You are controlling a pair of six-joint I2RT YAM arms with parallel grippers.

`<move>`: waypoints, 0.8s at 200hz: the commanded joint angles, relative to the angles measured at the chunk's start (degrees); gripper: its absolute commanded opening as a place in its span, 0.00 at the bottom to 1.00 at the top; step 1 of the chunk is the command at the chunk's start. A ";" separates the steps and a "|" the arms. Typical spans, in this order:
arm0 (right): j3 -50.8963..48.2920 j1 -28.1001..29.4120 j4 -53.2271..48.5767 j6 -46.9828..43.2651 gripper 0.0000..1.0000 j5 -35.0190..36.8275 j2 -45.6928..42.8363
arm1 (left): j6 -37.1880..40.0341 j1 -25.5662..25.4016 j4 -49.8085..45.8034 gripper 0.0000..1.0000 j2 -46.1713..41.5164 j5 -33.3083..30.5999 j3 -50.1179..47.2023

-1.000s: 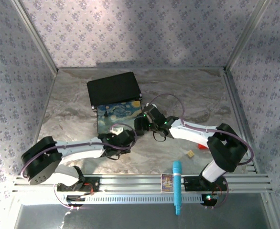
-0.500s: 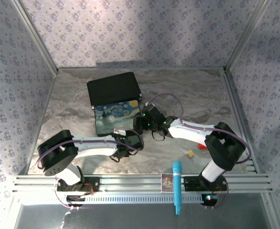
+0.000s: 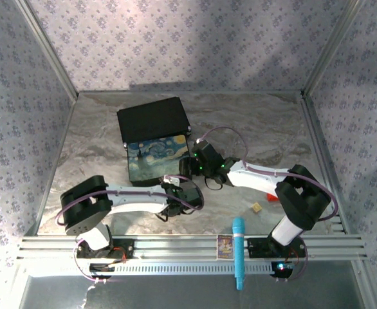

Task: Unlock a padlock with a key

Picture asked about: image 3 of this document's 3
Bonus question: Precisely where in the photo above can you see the black case with silver corners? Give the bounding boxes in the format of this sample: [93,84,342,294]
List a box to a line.
[116,96,192,187]

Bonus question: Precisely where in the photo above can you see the starry night picture panel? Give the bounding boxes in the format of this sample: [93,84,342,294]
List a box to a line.
[127,135,189,181]

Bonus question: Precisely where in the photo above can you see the small picture card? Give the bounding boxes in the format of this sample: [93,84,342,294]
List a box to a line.
[216,234,235,261]

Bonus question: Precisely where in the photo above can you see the cyan marker pen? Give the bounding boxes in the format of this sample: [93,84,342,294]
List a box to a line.
[232,216,246,290]

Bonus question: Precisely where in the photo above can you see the grey metal sheet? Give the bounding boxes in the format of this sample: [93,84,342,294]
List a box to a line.
[17,259,377,309]

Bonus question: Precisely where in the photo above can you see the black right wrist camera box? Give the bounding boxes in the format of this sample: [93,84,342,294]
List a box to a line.
[192,140,222,164]

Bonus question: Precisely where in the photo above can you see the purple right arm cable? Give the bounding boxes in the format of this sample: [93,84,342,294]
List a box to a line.
[196,126,340,221]

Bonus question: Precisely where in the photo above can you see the aluminium extrusion rail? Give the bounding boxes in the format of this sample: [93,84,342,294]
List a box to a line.
[16,234,369,261]

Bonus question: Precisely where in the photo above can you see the slotted grey cable duct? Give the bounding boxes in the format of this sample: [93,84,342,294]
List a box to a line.
[87,263,295,277]

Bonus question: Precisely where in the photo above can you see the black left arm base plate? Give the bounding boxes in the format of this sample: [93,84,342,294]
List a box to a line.
[75,237,135,260]

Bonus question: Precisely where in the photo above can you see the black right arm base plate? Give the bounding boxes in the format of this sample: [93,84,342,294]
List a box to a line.
[246,236,308,259]

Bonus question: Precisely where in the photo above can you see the aluminium side frame rail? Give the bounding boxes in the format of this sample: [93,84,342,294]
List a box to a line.
[26,92,80,238]
[299,92,352,234]

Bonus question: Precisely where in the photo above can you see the aluminium frame post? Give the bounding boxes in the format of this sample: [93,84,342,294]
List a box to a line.
[14,0,79,96]
[302,0,362,96]

